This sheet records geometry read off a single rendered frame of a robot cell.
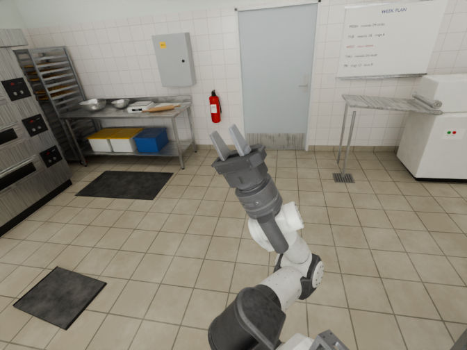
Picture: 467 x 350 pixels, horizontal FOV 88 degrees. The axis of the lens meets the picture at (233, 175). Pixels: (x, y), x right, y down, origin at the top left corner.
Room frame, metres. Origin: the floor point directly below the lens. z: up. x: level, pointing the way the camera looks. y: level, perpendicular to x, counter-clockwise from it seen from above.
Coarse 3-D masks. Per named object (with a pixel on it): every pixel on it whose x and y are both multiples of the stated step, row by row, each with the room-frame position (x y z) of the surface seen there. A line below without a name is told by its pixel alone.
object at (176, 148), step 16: (176, 96) 4.07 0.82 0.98; (80, 112) 3.93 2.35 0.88; (96, 112) 3.84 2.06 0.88; (112, 112) 3.75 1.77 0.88; (128, 112) 3.67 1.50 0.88; (144, 112) 3.59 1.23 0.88; (160, 112) 3.51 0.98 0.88; (176, 112) 3.43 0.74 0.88; (176, 128) 3.37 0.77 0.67; (192, 128) 3.98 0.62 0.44; (176, 144) 3.84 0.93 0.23
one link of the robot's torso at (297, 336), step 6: (294, 336) 0.25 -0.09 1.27; (300, 336) 0.24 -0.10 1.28; (306, 336) 0.25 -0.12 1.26; (288, 342) 0.24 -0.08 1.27; (294, 342) 0.23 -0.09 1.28; (300, 342) 0.23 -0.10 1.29; (306, 342) 0.23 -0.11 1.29; (312, 342) 0.23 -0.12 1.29; (276, 348) 0.23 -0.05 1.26; (282, 348) 0.23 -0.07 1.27; (288, 348) 0.22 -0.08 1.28; (294, 348) 0.22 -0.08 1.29; (300, 348) 0.22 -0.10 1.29; (306, 348) 0.22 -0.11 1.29
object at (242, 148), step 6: (234, 126) 0.44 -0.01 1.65; (234, 132) 0.44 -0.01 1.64; (234, 138) 0.43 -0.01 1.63; (240, 138) 0.44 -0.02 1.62; (234, 144) 0.43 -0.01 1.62; (240, 144) 0.43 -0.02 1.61; (246, 144) 0.45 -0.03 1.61; (240, 150) 0.43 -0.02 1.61; (246, 150) 0.43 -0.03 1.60; (240, 156) 0.43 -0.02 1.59
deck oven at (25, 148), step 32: (0, 32) 2.95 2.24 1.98; (0, 64) 3.02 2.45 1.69; (0, 96) 2.83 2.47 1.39; (32, 96) 3.19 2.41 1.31; (0, 128) 2.62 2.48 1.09; (32, 128) 2.99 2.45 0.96; (0, 160) 2.51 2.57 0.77; (32, 160) 2.78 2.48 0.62; (64, 160) 3.20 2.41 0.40; (0, 192) 2.31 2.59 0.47; (32, 192) 2.62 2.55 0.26; (0, 224) 2.16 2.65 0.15
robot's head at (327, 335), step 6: (330, 330) 0.19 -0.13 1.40; (318, 336) 0.18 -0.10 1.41; (324, 336) 0.18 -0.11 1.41; (330, 336) 0.18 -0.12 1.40; (318, 342) 0.17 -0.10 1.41; (324, 342) 0.17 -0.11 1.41; (330, 342) 0.17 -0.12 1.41; (336, 342) 0.17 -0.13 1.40; (342, 342) 0.17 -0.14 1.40; (312, 348) 0.17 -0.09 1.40; (318, 348) 0.17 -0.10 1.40; (324, 348) 0.17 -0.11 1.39; (330, 348) 0.16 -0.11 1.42; (342, 348) 0.17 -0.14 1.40
